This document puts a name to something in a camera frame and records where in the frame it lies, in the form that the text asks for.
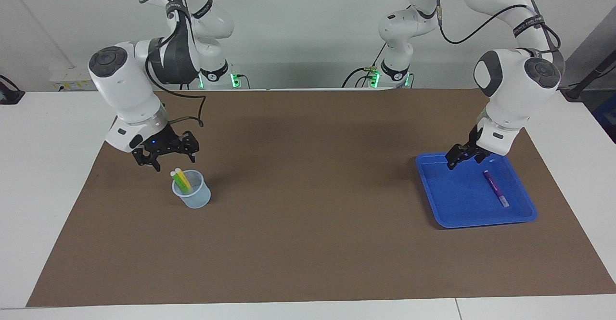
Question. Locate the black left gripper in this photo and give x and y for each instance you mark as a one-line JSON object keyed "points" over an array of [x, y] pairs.
{"points": [[476, 139]]}

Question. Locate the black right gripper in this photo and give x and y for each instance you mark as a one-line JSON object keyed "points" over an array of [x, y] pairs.
{"points": [[161, 144]]}

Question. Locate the green marker pen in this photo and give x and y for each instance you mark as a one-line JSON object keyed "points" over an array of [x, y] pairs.
{"points": [[176, 179]]}

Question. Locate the yellow marker pen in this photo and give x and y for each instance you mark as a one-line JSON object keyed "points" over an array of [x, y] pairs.
{"points": [[185, 179]]}

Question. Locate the purple marker pen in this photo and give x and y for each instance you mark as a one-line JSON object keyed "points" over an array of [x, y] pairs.
{"points": [[495, 188]]}

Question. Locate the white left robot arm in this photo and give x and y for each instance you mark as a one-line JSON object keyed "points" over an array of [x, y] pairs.
{"points": [[515, 79]]}

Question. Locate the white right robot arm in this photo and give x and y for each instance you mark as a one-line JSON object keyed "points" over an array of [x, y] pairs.
{"points": [[120, 89]]}

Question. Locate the blue plastic tray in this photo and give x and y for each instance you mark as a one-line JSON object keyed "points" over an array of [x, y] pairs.
{"points": [[457, 199]]}

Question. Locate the translucent plastic cup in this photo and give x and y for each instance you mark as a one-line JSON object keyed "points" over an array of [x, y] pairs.
{"points": [[195, 199]]}

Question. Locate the black stand pole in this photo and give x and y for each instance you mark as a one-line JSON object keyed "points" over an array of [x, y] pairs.
{"points": [[572, 93]]}

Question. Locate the blue crate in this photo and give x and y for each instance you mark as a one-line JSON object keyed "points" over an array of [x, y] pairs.
{"points": [[607, 118]]}

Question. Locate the brown table mat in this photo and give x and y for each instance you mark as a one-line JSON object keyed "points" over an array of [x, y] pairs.
{"points": [[308, 224]]}

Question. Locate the white wall socket box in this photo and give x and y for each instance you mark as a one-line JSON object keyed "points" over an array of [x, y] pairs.
{"points": [[72, 77]]}

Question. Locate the black clamp mount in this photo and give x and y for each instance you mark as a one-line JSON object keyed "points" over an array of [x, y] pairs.
{"points": [[9, 96]]}

